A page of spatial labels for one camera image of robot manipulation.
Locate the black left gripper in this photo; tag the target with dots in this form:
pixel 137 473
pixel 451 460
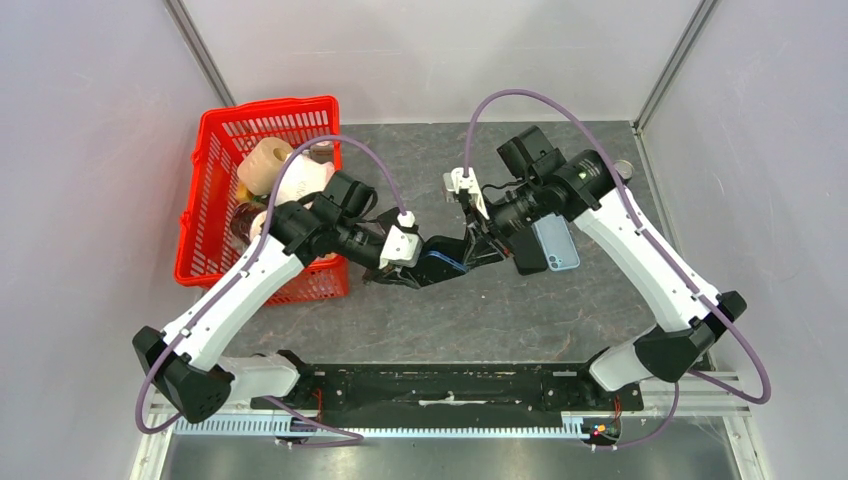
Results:
pixel 392 274

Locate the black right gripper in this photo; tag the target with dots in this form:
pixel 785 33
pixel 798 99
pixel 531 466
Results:
pixel 481 251

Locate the blue smartphone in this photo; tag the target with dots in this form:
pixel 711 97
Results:
pixel 447 260

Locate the black smartphone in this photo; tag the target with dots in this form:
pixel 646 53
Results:
pixel 528 255

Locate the light blue phone case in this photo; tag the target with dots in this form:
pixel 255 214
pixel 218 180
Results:
pixel 556 242

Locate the black phone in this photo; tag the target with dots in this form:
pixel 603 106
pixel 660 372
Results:
pixel 429 271

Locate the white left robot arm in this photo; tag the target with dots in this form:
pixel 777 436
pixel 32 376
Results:
pixel 185 360

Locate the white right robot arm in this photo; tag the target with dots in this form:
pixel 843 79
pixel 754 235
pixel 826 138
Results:
pixel 690 314

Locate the white paper bag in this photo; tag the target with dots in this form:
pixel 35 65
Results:
pixel 304 176

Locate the instant noodle bowl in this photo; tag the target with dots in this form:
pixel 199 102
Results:
pixel 247 221

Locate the black and yellow drink can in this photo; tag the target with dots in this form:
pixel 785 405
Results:
pixel 624 169

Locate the beige toilet paper roll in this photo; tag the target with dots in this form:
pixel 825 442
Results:
pixel 259 169

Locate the red plastic shopping basket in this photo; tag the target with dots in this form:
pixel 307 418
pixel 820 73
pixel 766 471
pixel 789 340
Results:
pixel 206 247

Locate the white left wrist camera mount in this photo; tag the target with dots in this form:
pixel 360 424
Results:
pixel 402 244

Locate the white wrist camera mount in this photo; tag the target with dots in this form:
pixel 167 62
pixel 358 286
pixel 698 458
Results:
pixel 459 184
pixel 402 244

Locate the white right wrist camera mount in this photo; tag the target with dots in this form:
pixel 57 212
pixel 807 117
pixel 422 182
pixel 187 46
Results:
pixel 459 184

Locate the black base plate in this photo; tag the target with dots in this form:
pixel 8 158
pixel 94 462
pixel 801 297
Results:
pixel 453 395

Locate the white cable duct rail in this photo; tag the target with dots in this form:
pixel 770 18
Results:
pixel 284 426

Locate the aluminium frame post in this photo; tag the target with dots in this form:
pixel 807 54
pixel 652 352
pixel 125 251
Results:
pixel 686 42

